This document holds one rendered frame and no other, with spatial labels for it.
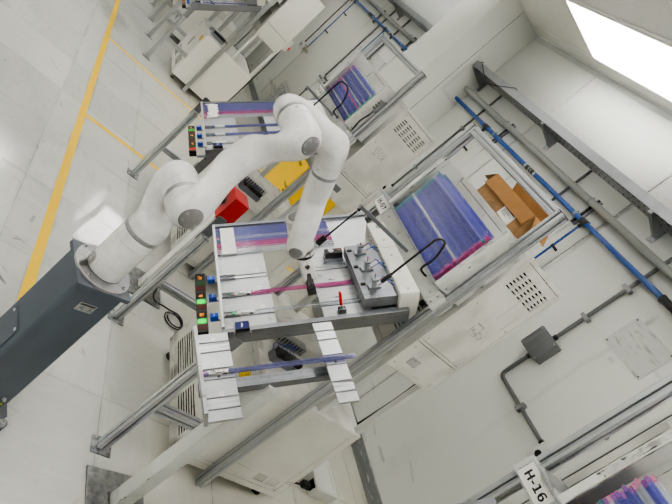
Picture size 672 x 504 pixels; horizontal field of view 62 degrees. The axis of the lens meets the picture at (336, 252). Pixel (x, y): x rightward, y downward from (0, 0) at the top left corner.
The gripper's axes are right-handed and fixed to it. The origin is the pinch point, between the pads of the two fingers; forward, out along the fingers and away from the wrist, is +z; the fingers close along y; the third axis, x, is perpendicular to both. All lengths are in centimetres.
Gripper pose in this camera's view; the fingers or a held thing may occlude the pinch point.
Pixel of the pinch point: (309, 284)
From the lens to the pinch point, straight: 209.7
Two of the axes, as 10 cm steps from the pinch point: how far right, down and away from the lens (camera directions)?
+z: 1.1, 7.7, 6.3
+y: -2.2, -5.9, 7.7
